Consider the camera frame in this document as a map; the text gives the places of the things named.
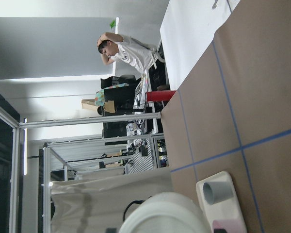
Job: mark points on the standing person white shirt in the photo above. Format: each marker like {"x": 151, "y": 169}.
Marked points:
{"x": 115, "y": 47}

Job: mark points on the red fire extinguisher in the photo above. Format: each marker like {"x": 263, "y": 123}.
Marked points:
{"x": 158, "y": 96}

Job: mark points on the pink plastic cup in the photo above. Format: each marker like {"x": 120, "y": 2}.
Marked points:
{"x": 228, "y": 226}

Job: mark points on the cream plastic tray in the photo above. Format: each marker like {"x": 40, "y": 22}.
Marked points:
{"x": 219, "y": 202}

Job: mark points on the aluminium frame post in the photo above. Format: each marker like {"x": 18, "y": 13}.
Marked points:
{"x": 88, "y": 120}

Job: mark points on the pale green plastic cup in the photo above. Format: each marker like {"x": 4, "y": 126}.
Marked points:
{"x": 166, "y": 212}

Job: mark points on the grey plastic cup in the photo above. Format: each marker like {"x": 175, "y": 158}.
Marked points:
{"x": 215, "y": 192}

